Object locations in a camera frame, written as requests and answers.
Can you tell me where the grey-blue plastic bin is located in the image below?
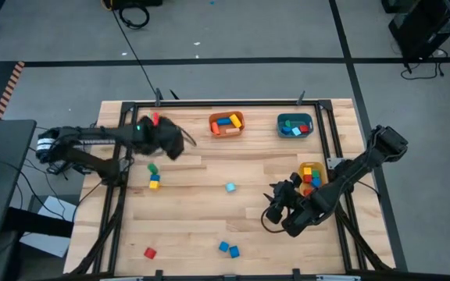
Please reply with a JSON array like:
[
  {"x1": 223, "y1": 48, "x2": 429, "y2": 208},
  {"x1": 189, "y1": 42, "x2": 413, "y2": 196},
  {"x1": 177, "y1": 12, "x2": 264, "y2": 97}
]
[{"x1": 277, "y1": 112, "x2": 315, "y2": 139}]

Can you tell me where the black equipment case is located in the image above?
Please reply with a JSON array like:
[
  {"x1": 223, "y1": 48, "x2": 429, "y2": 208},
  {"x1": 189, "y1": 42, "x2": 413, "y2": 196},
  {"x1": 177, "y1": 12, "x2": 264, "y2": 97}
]
[{"x1": 102, "y1": 0, "x2": 163, "y2": 9}]

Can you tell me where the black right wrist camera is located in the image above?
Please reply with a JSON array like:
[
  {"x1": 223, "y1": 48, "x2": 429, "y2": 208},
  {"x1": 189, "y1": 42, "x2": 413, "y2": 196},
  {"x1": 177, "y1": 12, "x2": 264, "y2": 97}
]
[{"x1": 266, "y1": 202, "x2": 288, "y2": 226}]

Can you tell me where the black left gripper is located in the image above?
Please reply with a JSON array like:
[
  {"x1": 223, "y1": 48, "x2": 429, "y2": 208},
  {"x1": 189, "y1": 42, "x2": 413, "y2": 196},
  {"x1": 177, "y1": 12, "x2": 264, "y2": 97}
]
[{"x1": 130, "y1": 115, "x2": 185, "y2": 161}]

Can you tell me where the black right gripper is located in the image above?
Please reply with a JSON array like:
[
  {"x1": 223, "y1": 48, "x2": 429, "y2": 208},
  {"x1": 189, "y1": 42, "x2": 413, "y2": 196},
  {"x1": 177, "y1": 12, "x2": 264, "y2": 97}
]
[{"x1": 266, "y1": 173, "x2": 330, "y2": 238}]

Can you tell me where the black side desk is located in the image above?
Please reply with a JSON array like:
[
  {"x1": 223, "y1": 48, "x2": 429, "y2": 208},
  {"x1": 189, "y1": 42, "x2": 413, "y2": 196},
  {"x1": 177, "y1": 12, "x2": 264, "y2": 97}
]
[{"x1": 0, "y1": 119, "x2": 38, "y2": 240}]

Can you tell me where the yellow plastic bin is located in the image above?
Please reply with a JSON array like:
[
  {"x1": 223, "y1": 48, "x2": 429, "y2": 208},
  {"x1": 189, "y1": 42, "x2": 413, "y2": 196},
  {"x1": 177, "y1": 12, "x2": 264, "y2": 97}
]
[{"x1": 298, "y1": 162, "x2": 330, "y2": 196}]

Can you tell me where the black computer tower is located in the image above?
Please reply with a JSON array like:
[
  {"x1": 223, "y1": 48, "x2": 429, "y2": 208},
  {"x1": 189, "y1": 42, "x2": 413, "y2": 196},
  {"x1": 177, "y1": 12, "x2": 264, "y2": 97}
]
[{"x1": 387, "y1": 0, "x2": 450, "y2": 60}]

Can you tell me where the black aluminium table frame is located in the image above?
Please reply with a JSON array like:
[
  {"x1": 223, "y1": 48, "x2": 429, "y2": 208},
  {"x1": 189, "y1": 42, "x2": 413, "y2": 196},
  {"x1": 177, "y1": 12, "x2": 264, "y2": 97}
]
[{"x1": 68, "y1": 99, "x2": 398, "y2": 279}]

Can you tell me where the orange black striped tape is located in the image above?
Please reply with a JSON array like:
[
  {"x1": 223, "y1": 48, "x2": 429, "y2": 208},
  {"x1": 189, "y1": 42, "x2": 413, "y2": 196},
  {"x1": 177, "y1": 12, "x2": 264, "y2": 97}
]
[{"x1": 0, "y1": 61, "x2": 26, "y2": 121}]

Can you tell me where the orange plastic bin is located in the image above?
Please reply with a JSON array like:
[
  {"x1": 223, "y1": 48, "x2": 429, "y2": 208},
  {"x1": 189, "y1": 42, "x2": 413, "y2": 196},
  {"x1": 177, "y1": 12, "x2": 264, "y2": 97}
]
[{"x1": 208, "y1": 111, "x2": 246, "y2": 139}]

